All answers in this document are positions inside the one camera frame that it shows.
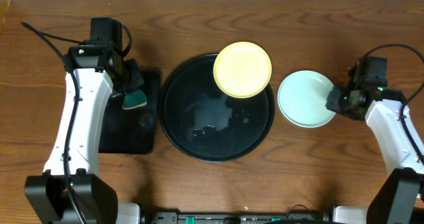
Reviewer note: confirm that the green yellow sponge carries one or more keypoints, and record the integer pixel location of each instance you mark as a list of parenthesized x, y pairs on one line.
[(134, 99)]

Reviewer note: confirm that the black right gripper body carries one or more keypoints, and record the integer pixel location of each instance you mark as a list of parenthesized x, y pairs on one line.
[(338, 101)]

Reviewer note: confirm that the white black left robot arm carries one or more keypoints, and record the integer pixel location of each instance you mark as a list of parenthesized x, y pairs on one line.
[(70, 190)]

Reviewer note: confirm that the rectangular black tray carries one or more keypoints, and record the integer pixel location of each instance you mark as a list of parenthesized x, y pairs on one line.
[(131, 131)]

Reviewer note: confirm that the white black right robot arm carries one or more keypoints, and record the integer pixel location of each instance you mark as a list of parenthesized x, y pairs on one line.
[(384, 112)]

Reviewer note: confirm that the round black tray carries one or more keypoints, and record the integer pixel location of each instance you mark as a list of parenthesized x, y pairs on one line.
[(207, 124)]

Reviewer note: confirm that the yellow plate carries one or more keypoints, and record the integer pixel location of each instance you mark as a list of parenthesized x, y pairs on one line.
[(242, 69)]

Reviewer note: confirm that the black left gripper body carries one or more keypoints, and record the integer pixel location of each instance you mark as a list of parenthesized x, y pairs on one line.
[(133, 79)]

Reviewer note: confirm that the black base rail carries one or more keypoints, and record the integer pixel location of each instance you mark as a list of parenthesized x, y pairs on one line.
[(295, 214)]

